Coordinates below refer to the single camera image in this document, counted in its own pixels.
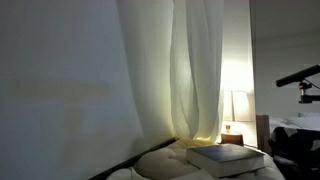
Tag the white sheer curtain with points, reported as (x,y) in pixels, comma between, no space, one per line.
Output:
(196,66)

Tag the white tufted cushion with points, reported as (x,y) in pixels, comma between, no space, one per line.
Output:
(160,163)

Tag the white drum shade lamp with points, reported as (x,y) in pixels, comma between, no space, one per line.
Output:
(240,106)

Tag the black and blue hardcover book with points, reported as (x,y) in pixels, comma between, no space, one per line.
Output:
(226,155)

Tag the bed with dark blanket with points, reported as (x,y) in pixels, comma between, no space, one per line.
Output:
(296,146)

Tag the black frame strip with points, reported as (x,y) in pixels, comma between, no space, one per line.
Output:
(140,156)

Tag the wooden bed post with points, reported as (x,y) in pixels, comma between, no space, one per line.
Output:
(262,133)

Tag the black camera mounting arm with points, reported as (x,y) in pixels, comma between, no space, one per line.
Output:
(305,96)

